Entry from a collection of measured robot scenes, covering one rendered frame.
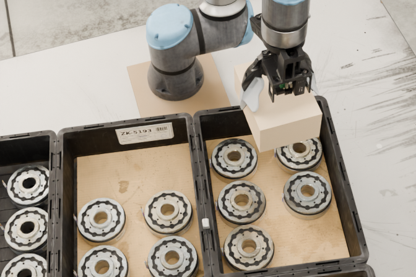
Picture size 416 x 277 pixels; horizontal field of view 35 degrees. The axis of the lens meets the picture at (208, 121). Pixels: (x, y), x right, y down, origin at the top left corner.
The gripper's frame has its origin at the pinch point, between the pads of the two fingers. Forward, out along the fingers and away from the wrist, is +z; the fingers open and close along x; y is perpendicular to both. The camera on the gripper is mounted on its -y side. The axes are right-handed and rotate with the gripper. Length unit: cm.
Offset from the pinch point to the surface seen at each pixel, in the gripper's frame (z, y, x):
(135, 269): 26.6, 14.5, -34.9
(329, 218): 26.6, 15.7, 7.1
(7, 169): 27, -18, -58
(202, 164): 16.7, 0.4, -16.0
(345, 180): 16.7, 13.1, 10.7
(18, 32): 111, -145, -65
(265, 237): 23.7, 17.1, -7.6
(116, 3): 111, -148, -20
